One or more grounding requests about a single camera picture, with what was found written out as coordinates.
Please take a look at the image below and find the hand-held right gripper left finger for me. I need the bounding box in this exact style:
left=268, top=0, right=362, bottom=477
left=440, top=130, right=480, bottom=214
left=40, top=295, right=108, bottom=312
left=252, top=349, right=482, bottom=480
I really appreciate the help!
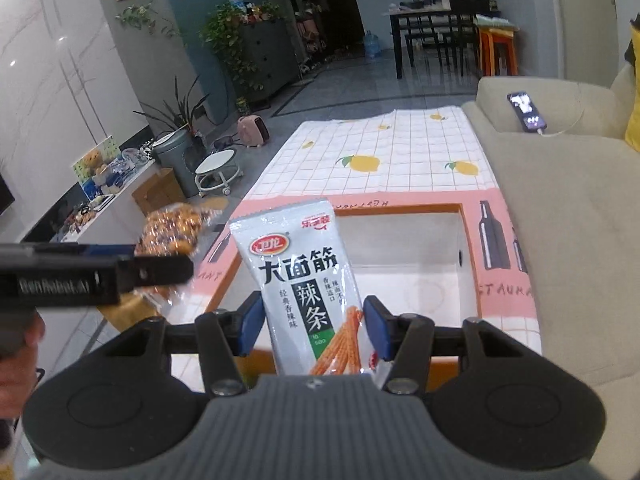
left=107, top=291, right=264, bottom=397

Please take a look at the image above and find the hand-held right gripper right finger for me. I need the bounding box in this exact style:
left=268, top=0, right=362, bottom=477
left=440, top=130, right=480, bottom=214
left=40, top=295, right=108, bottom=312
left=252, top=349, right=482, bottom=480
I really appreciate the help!
left=362, top=295, right=531, bottom=395

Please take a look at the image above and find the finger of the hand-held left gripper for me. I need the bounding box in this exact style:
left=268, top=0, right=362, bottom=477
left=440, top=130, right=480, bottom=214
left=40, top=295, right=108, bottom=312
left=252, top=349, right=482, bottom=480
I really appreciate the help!
left=116, top=255, right=195, bottom=292

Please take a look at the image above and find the clear packet of orange snacks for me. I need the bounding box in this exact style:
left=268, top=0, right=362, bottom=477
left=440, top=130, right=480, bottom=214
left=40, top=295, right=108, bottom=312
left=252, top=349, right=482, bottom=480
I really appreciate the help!
left=134, top=202, right=226, bottom=321

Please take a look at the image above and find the white spicy strip snack packet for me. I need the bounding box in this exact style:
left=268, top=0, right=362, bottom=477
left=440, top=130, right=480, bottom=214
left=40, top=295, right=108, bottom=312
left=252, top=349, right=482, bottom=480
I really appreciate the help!
left=229, top=197, right=388, bottom=377

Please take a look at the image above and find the orange cardboard box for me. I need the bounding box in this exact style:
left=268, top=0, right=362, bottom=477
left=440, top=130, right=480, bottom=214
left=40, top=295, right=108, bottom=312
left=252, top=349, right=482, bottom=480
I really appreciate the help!
left=202, top=202, right=483, bottom=393

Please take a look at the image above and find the person's left hand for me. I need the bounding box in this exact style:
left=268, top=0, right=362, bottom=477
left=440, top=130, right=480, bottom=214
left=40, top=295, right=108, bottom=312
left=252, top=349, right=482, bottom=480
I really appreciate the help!
left=0, top=310, right=47, bottom=418

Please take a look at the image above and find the brown cardboard box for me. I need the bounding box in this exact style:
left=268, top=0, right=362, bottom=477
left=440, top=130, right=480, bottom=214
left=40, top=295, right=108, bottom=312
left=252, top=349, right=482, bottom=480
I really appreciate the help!
left=132, top=169, right=186, bottom=217

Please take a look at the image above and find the white low cabinet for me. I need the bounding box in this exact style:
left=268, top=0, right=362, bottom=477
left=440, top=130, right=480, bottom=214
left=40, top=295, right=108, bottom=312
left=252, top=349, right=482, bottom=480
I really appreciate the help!
left=21, top=159, right=157, bottom=261

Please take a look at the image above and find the grey plant pot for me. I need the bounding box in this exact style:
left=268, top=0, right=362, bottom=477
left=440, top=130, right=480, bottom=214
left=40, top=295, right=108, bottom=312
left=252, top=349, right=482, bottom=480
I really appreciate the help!
left=151, top=130, right=207, bottom=199

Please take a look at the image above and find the white round rolling stool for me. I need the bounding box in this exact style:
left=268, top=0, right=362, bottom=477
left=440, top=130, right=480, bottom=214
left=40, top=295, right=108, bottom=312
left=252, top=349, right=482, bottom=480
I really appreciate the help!
left=194, top=149, right=244, bottom=197

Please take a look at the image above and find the colourful picture card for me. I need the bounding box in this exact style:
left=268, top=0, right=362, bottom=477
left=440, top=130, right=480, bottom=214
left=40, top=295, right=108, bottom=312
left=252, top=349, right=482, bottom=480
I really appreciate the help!
left=72, top=137, right=121, bottom=197

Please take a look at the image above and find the long-leaf potted plant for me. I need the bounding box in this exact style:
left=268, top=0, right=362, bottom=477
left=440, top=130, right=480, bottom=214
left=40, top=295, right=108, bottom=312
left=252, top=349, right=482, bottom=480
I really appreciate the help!
left=133, top=76, right=212, bottom=137

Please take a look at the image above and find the pink space heater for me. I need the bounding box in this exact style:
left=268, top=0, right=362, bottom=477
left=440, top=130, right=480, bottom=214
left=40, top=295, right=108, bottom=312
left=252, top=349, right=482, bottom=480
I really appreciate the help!
left=237, top=116, right=270, bottom=149

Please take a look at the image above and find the checkered lemon print tablecloth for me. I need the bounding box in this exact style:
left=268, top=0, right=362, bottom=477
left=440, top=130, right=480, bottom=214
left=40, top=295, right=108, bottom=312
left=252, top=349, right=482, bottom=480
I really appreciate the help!
left=165, top=106, right=543, bottom=356

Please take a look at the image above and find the beige sofa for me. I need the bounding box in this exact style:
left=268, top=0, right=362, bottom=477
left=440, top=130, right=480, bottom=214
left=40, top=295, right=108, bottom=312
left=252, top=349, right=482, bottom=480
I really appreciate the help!
left=460, top=62, right=640, bottom=386

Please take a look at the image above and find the dark grey drawer cabinet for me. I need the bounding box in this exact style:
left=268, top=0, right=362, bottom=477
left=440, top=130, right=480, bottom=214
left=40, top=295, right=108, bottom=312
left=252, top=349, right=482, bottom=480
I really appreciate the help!
left=239, top=16, right=302, bottom=107

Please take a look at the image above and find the large leafy green plant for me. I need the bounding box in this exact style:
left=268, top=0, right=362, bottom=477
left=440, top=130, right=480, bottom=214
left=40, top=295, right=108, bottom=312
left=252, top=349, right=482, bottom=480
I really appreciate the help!
left=199, top=2, right=262, bottom=92

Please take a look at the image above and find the hanging vine plant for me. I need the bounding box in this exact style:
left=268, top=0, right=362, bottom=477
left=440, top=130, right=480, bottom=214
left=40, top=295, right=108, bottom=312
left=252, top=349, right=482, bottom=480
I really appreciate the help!
left=115, top=3, right=182, bottom=42

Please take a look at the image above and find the black smartphone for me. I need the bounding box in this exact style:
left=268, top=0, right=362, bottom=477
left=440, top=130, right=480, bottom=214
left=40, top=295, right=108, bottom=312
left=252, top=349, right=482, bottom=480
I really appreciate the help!
left=507, top=91, right=548, bottom=133

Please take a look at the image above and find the shoe rack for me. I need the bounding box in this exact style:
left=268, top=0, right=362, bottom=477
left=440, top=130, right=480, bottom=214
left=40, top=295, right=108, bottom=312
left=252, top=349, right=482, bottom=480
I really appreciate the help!
left=295, top=4, right=327, bottom=69

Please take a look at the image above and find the black dining table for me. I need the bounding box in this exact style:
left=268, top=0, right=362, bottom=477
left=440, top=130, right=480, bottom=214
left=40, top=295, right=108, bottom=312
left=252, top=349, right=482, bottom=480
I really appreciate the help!
left=382, top=4, right=483, bottom=80

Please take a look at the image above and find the black dining chair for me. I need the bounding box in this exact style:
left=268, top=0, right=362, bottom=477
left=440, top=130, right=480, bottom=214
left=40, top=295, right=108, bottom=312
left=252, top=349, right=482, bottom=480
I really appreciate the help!
left=404, top=0, right=501, bottom=79

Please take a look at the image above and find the orange stool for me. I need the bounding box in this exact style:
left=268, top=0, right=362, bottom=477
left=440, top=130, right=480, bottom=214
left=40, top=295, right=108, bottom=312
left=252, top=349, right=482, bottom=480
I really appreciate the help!
left=476, top=24, right=519, bottom=77

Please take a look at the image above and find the yellow cushion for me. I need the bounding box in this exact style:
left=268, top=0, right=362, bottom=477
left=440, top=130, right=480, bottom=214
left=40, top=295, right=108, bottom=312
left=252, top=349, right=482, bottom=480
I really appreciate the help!
left=624, top=24, right=640, bottom=153

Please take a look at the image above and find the white charging cable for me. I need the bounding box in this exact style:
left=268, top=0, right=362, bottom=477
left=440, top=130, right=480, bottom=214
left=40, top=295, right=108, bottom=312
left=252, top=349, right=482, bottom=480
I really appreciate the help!
left=537, top=109, right=587, bottom=137

